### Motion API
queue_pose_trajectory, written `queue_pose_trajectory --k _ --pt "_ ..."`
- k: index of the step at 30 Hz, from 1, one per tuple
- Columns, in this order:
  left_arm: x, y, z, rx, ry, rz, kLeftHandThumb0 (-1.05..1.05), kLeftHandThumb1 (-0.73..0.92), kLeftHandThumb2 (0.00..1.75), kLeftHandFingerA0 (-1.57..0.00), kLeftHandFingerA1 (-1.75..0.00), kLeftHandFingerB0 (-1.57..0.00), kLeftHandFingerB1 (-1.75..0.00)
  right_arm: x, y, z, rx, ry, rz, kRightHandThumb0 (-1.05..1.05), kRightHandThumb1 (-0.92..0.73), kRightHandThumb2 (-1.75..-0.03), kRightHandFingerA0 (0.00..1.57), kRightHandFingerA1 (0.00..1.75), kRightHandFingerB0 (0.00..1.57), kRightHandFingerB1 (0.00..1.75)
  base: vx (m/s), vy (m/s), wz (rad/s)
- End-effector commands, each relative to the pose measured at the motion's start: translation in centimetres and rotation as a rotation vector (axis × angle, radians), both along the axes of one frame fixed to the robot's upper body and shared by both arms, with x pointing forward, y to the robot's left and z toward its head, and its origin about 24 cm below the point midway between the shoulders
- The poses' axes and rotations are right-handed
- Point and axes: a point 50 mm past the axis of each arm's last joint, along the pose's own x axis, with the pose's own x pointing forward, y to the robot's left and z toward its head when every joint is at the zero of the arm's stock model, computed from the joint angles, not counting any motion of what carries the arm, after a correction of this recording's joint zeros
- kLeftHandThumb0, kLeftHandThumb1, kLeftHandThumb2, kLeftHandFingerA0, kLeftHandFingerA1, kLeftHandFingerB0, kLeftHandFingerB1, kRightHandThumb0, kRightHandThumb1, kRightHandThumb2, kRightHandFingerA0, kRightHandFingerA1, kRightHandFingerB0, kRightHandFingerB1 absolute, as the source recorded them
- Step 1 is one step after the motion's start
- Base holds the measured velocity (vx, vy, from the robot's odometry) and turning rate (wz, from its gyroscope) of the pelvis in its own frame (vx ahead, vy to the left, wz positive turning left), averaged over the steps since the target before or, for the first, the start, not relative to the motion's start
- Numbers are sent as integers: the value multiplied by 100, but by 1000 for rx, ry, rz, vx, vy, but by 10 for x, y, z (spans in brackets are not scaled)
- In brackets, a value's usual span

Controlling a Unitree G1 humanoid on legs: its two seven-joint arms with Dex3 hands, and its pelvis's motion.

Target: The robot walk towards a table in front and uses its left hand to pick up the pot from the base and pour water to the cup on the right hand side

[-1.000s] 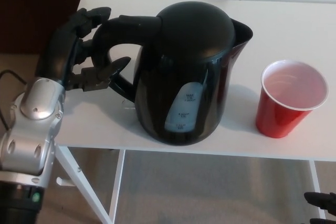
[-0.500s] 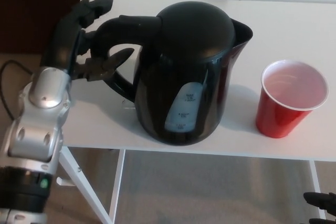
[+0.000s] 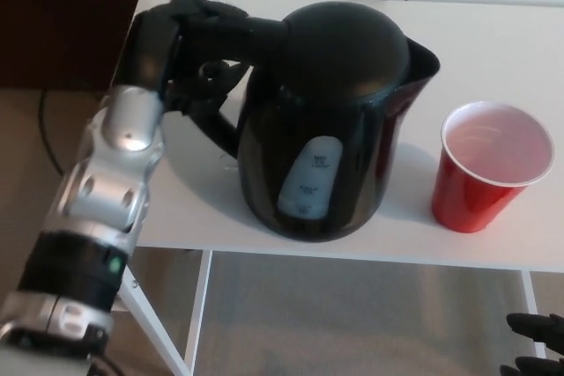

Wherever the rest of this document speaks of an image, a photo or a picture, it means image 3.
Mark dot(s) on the red plastic cup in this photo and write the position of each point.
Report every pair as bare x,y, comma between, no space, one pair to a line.
467,204

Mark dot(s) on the black electric kettle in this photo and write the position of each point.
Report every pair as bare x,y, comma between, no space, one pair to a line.
335,85

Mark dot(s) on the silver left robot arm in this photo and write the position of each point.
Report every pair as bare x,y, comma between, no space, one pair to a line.
123,116

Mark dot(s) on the white metal-frame table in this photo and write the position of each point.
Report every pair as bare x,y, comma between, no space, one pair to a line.
198,195

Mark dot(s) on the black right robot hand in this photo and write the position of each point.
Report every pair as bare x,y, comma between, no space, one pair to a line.
553,349

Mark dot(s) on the dark brown wooden panel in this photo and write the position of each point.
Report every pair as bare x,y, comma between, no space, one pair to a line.
66,19

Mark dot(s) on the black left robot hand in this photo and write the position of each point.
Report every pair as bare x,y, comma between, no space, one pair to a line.
150,50

